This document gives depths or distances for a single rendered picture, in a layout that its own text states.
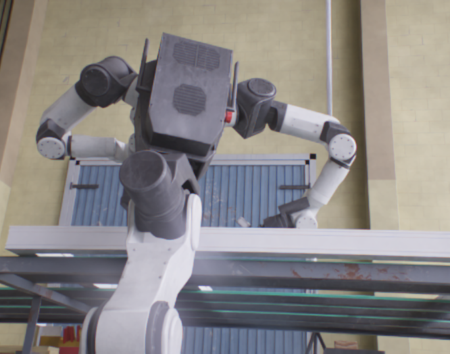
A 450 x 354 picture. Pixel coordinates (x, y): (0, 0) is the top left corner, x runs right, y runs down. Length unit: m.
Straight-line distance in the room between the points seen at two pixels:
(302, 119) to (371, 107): 7.20
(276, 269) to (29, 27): 9.46
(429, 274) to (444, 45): 8.54
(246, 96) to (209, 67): 0.17
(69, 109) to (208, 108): 0.44
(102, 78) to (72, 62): 8.99
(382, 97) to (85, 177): 4.86
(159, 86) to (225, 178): 7.32
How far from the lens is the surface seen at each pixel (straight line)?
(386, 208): 8.22
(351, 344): 2.46
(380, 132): 8.66
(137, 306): 1.21
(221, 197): 8.61
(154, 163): 1.28
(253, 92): 1.61
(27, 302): 2.73
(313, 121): 1.66
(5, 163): 9.69
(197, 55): 1.50
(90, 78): 1.57
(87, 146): 1.76
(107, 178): 9.17
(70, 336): 3.01
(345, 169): 1.70
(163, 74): 1.45
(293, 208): 1.72
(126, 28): 10.61
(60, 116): 1.70
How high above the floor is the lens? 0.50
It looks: 22 degrees up
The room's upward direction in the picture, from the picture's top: 3 degrees clockwise
